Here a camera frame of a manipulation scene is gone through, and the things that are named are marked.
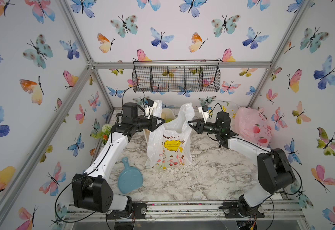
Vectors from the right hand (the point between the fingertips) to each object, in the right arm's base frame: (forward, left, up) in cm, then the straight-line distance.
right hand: (188, 122), depth 79 cm
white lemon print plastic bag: (+29, -23, -15) cm, 40 cm away
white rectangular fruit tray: (+27, +16, -23) cm, 39 cm away
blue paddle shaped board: (-24, +32, -25) cm, 47 cm away
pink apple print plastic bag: (+11, -43, -15) cm, 47 cm away
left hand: (-3, +12, +4) cm, 13 cm away
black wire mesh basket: (+36, +8, +5) cm, 37 cm away
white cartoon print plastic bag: (-11, +10, -6) cm, 16 cm away
